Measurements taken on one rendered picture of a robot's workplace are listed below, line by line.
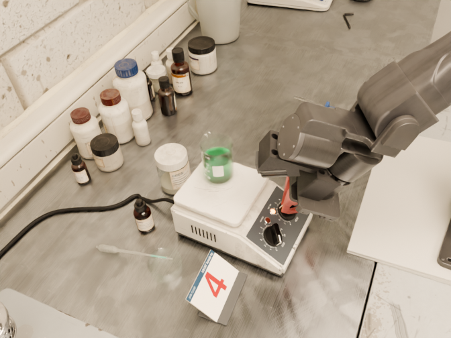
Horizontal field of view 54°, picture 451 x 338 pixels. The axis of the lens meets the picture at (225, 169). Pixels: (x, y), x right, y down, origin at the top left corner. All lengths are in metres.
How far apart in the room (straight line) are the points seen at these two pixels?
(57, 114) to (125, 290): 0.39
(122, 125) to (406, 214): 0.56
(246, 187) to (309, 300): 0.20
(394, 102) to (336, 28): 0.83
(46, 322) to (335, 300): 0.42
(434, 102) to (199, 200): 0.36
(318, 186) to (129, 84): 0.50
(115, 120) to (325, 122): 0.51
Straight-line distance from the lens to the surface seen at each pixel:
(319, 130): 0.53
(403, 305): 0.73
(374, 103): 0.54
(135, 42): 1.11
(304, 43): 1.26
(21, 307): 0.77
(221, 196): 0.70
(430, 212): 0.83
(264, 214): 0.71
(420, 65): 0.54
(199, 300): 0.67
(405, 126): 0.52
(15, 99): 0.92
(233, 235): 0.68
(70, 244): 0.82
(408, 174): 0.88
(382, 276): 0.74
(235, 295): 0.70
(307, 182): 0.60
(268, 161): 0.57
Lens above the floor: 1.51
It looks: 45 degrees down
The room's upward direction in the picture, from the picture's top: 4 degrees counter-clockwise
